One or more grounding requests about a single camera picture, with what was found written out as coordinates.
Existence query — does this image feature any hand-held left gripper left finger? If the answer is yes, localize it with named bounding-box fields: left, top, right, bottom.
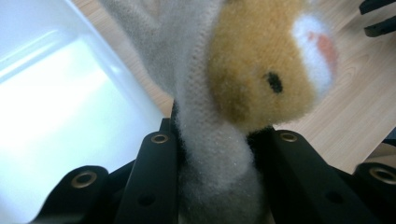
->
left=114, top=102, right=182, bottom=224

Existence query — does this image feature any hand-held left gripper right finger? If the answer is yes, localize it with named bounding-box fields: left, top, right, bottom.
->
left=247, top=125, right=385, bottom=224

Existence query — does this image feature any cream glove with bear face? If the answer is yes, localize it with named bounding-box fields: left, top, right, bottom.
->
left=98, top=0, right=341, bottom=224

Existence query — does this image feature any white plastic bin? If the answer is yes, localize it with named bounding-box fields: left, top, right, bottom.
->
left=0, top=0, right=166, bottom=224

